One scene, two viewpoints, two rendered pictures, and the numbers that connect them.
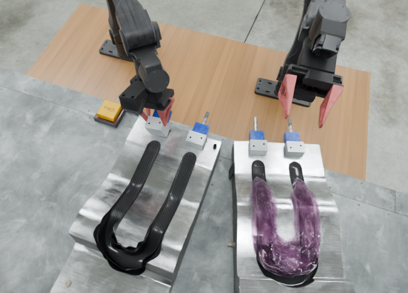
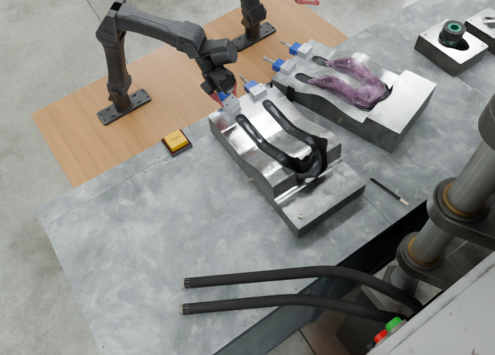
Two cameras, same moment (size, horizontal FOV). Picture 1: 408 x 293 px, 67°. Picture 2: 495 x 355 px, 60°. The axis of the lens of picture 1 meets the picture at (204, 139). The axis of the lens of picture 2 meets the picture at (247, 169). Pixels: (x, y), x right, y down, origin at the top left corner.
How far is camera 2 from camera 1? 0.89 m
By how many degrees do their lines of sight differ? 23
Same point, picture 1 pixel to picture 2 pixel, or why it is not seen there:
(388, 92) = not seen: hidden behind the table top
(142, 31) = (199, 32)
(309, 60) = not seen: outside the picture
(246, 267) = (361, 116)
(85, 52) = (94, 135)
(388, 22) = not seen: outside the picture
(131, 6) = (176, 25)
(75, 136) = (175, 177)
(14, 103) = (99, 208)
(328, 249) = (378, 73)
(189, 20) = (59, 93)
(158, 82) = (233, 53)
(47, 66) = (81, 169)
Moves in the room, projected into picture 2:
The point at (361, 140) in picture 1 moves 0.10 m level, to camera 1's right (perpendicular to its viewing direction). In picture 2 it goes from (322, 21) to (335, 9)
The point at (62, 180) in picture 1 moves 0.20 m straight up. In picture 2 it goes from (208, 201) to (199, 167)
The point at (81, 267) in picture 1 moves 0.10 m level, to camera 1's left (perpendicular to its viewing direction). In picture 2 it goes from (295, 204) to (273, 228)
